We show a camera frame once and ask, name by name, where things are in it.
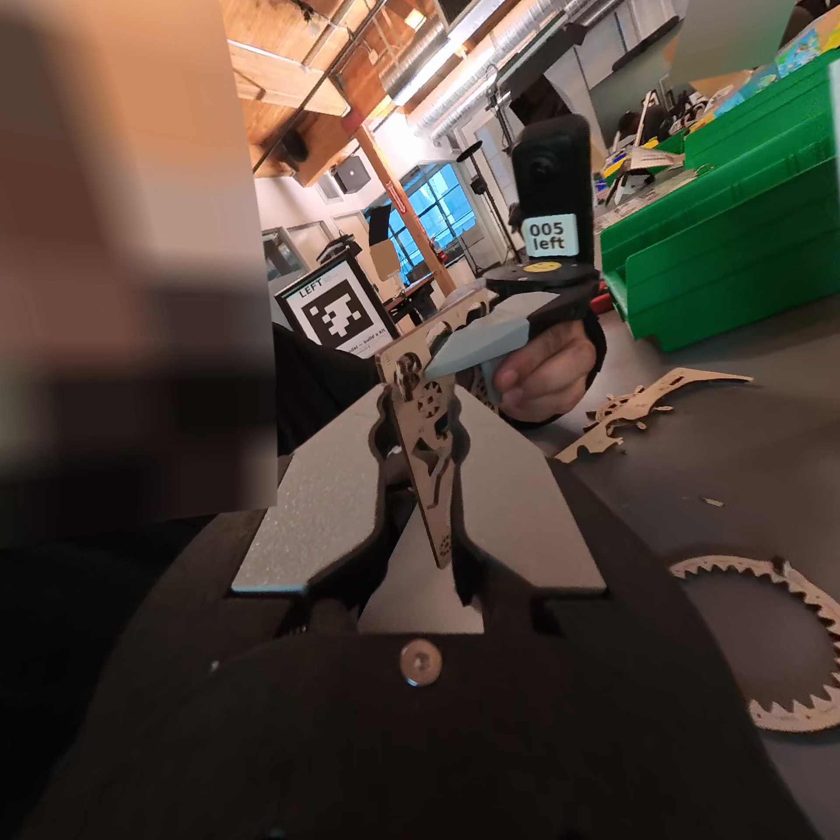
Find wooden internal gear ring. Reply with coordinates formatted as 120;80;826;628
669;554;840;735

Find black white marker sign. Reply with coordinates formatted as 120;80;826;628
274;252;401;358

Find person's left hand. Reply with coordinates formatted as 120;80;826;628
492;320;599;425

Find green plastic bin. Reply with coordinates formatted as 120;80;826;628
600;154;840;355
682;46;840;173

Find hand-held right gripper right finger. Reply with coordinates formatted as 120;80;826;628
451;387;608;608

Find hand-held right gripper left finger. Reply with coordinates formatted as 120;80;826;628
231;385;398;611

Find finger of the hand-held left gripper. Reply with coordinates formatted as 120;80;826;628
422;290;560;409

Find silver ventilation duct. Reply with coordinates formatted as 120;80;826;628
381;0;592;139

